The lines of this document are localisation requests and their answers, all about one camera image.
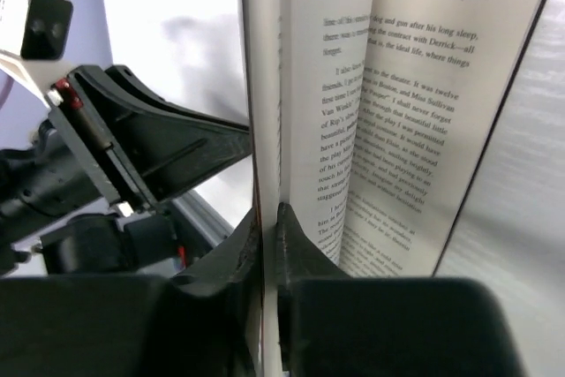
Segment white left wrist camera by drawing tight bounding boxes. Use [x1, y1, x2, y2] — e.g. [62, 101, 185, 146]
[1, 0, 73, 102]

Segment Three Days to See book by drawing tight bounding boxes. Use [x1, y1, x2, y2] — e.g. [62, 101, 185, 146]
[242, 0, 564, 376]

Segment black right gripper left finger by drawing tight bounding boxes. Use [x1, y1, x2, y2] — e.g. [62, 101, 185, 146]
[170, 208, 262, 376]

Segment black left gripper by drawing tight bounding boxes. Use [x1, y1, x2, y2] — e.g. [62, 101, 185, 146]
[1, 65, 252, 275]

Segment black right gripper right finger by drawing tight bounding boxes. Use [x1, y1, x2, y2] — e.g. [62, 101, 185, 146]
[275, 202, 350, 376]

